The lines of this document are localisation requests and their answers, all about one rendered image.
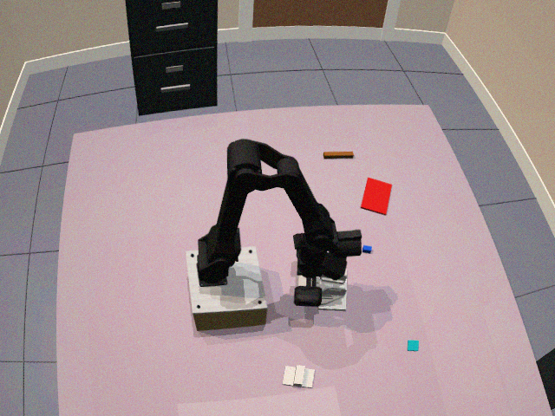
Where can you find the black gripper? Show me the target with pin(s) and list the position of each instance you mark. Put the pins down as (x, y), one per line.
(306, 295)

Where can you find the red flat plate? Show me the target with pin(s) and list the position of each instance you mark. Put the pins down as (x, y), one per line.
(376, 196)

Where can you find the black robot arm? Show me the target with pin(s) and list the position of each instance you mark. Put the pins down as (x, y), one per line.
(220, 248)

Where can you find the orange-brown flat bar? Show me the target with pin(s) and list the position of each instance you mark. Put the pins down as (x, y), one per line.
(337, 155)

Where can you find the small teal square block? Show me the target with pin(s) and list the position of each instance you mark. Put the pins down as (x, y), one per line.
(413, 345)

